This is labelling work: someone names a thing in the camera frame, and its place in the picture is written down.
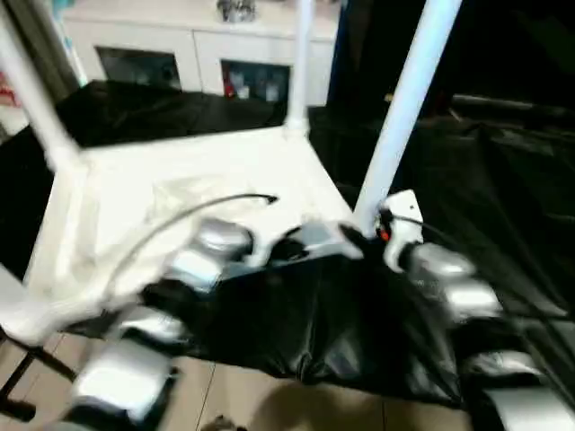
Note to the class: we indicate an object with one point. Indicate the white plastic table top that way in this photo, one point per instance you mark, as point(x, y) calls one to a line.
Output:
point(202, 170)

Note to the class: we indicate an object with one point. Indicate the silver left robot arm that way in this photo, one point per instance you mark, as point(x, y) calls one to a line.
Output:
point(179, 278)

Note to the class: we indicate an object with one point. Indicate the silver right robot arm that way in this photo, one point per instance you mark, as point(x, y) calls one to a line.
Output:
point(467, 292)

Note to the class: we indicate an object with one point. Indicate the black work surface mat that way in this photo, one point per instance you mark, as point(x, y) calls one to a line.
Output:
point(494, 179)

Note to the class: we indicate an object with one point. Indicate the red bottle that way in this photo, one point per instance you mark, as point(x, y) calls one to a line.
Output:
point(230, 85)

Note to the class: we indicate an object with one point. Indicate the dark patterned object on cabinet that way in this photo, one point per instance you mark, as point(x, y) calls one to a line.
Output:
point(237, 10)

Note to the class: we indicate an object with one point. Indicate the white glass door cabinet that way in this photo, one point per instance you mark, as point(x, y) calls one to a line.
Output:
point(148, 31)

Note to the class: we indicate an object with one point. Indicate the grey curtain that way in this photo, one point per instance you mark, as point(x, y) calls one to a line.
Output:
point(49, 40)

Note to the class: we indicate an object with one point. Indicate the red clothes hangers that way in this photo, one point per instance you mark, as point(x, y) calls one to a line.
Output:
point(9, 90)

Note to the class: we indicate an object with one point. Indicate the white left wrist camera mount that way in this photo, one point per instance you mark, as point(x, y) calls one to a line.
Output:
point(260, 249)

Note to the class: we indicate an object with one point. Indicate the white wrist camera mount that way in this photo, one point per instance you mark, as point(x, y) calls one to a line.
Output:
point(406, 215)
point(260, 249)

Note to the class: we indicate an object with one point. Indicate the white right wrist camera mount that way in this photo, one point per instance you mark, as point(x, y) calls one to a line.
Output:
point(406, 215)

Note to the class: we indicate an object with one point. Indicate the black metal frame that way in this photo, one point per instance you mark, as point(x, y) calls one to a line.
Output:
point(516, 104)

